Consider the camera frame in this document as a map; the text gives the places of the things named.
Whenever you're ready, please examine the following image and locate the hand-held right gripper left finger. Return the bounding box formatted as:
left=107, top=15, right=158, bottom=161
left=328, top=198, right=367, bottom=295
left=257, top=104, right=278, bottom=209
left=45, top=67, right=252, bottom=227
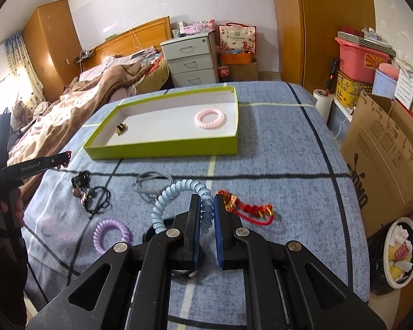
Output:
left=26, top=193, right=202, bottom=330

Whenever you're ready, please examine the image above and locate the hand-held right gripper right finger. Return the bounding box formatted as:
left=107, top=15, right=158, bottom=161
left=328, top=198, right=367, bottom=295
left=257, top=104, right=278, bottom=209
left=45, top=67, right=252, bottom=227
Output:
left=212, top=194, right=388, bottom=330

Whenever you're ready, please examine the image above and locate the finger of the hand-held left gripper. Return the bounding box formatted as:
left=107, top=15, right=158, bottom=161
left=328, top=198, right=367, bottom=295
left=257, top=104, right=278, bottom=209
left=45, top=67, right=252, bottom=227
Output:
left=42, top=151, right=72, bottom=170

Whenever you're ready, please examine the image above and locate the black bow hair tie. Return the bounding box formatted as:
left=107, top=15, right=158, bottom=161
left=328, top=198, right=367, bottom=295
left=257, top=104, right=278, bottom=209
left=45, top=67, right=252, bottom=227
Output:
left=72, top=171, right=91, bottom=190

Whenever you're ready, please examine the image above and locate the red knotted cord charm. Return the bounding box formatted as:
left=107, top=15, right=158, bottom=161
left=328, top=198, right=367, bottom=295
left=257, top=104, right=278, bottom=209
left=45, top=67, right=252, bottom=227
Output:
left=216, top=190, right=274, bottom=226

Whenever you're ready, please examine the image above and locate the black elastic hair tie with bead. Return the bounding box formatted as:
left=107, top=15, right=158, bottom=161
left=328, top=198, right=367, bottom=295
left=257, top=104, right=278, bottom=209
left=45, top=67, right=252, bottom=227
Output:
left=74, top=186, right=111, bottom=214

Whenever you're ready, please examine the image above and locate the blue spiral hair tie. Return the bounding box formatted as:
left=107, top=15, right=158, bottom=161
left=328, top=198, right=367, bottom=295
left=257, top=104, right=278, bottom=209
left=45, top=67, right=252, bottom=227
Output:
left=151, top=179, right=216, bottom=238

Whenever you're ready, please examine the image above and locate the grey cord hair tie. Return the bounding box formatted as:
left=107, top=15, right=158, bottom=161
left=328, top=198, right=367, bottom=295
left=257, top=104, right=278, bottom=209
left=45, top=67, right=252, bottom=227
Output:
left=134, top=173, right=174, bottom=204

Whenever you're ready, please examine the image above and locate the purple spiral hair tie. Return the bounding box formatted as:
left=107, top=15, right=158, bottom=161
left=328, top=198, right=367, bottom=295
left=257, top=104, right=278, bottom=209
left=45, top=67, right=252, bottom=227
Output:
left=94, top=218, right=134, bottom=255

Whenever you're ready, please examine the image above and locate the green cardboard box tray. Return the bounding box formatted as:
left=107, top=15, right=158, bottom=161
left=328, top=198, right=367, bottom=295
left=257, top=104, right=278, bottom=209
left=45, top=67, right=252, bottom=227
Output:
left=83, top=86, right=240, bottom=160

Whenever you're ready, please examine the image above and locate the pink spiral hair tie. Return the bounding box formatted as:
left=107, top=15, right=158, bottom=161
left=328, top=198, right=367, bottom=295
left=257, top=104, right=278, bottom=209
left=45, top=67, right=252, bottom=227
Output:
left=194, top=108, right=227, bottom=130

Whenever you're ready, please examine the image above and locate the person's left forearm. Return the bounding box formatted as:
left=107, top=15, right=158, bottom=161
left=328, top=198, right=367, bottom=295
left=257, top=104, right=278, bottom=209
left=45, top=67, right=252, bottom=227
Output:
left=0, top=229, right=31, bottom=330

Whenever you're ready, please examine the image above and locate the brown teddy bear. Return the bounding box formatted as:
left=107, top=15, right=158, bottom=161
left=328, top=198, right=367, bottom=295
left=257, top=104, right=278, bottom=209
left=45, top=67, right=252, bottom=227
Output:
left=12, top=100, right=30, bottom=124

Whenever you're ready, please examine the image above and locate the brown blanket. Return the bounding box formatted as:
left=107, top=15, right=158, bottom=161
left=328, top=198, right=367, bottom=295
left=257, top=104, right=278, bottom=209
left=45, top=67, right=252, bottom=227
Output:
left=7, top=62, right=162, bottom=193

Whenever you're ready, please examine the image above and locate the dotted curtain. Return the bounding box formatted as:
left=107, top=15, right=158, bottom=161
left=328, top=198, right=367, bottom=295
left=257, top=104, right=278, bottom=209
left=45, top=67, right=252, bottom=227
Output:
left=3, top=30, right=47, bottom=105

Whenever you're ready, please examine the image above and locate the blue patterned cloth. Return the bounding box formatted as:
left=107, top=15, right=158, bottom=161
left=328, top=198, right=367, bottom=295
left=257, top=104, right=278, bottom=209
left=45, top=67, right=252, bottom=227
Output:
left=22, top=81, right=370, bottom=330

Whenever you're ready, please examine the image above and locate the narrow wooden wardrobe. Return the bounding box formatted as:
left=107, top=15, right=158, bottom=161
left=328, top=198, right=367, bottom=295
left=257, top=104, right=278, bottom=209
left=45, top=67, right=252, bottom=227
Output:
left=22, top=0, right=83, bottom=102

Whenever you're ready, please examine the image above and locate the wooden bed headboard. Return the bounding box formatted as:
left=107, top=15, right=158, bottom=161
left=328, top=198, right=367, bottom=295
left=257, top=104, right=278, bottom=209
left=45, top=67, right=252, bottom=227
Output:
left=80, top=16, right=173, bottom=73

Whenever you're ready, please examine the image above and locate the white drawer cabinet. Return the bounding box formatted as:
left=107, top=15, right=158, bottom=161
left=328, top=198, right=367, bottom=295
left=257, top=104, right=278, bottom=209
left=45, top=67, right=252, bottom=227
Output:
left=160, top=31, right=219, bottom=88

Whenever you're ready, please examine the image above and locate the white paper towel roll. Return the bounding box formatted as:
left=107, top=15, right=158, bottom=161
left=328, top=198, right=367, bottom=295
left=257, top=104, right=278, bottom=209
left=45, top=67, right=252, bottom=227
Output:
left=313, top=89, right=334, bottom=126

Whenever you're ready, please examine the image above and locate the small cardboard box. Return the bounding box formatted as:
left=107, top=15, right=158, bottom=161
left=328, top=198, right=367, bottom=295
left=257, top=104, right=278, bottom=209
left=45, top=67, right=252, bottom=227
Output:
left=230, top=61, right=259, bottom=82

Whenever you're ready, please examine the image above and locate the white rimmed trash bin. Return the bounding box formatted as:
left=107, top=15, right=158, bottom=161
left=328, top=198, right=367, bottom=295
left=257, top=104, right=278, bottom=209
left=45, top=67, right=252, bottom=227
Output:
left=368, top=216, right=413, bottom=296

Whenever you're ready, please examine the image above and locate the orange basket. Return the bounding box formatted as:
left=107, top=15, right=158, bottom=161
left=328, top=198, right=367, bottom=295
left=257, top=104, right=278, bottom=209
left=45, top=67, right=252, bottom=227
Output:
left=220, top=52, right=254, bottom=65

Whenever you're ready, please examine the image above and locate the large open cardboard box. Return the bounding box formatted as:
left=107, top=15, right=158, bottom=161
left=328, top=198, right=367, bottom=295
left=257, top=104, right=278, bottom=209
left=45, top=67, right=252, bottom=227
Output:
left=340, top=91, right=413, bottom=238

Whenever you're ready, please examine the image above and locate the pink clutter on cabinet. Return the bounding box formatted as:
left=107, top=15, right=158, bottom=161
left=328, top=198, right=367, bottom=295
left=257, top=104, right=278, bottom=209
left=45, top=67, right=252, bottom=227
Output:
left=174, top=19, right=217, bottom=37

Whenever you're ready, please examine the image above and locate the yellow patterned tin box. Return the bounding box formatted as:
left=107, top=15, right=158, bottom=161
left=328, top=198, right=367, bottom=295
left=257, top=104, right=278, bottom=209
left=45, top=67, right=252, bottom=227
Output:
left=335, top=70, right=374, bottom=111

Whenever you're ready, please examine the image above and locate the red and black stick tool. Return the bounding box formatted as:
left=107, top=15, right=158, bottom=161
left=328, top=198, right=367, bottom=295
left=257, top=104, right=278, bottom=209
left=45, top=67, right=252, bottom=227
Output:
left=325, top=58, right=341, bottom=97

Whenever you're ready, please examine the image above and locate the red patterned gift bag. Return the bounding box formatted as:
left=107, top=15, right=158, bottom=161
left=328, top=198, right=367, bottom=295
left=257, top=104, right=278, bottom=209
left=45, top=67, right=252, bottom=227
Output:
left=218, top=23, right=257, bottom=56

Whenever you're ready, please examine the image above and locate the pink plastic storage bin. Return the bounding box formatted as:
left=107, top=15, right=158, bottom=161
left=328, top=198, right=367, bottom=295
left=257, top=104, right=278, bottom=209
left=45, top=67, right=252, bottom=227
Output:
left=335, top=37, right=396, bottom=84

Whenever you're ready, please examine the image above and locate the white carton box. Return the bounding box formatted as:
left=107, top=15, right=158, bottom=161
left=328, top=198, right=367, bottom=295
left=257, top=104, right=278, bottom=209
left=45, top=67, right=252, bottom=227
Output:
left=394, top=65, right=413, bottom=109

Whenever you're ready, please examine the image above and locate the large wooden wardrobe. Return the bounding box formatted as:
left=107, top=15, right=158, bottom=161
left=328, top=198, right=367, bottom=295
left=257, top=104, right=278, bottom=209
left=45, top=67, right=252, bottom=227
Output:
left=268, top=0, right=377, bottom=90

